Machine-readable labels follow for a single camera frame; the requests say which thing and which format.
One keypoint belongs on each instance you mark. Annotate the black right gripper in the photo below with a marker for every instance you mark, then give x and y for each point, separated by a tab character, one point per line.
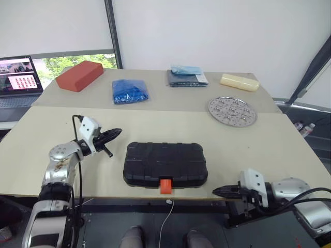
249	197

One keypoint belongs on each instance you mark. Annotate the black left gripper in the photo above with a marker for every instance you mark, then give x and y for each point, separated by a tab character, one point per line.
99	144

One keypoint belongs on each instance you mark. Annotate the black plastic tool case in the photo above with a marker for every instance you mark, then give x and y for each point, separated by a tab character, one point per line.
165	162

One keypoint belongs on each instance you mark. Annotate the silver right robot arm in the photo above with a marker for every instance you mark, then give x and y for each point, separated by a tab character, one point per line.
289	188

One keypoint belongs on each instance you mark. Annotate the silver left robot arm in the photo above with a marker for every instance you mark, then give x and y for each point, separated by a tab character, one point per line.
59	160

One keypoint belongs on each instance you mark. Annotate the blue plastic packet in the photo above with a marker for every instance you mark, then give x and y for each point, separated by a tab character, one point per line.
129	91

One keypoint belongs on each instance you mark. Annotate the dark grey rounded shape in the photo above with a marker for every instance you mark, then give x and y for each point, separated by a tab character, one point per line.
195	240
133	237

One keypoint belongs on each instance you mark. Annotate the red brick block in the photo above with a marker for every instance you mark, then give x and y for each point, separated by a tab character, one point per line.
78	77

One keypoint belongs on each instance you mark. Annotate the round metal steamer plate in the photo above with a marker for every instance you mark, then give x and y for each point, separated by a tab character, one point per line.
232	111

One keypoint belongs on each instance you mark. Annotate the dark grey packet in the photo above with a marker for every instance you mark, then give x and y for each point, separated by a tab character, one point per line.
183	80

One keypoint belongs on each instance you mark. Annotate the light blue packet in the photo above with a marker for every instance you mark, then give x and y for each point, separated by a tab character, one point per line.
186	69

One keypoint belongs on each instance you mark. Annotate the white capped plastic bottle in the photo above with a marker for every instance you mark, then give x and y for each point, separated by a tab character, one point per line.
307	130

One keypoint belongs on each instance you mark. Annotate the open laptop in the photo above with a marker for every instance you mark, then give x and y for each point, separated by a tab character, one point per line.
19	80

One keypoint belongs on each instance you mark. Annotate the cream plastic case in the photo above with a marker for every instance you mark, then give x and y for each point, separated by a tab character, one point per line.
240	82

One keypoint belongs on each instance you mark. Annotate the dark slanted pole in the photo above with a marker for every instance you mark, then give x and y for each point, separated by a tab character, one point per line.
309	72

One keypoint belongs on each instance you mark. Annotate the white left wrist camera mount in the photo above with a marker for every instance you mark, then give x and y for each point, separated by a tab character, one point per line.
89	126

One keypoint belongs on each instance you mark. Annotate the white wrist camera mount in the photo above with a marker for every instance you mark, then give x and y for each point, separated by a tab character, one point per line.
254	180
89	126

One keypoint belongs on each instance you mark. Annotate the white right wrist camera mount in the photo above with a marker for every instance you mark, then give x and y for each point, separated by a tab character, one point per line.
254	180

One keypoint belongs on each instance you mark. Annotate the black table frame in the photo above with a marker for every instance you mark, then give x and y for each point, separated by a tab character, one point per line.
129	205

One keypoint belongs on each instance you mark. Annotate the dark window frame post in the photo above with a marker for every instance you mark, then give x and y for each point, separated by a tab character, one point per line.
113	33

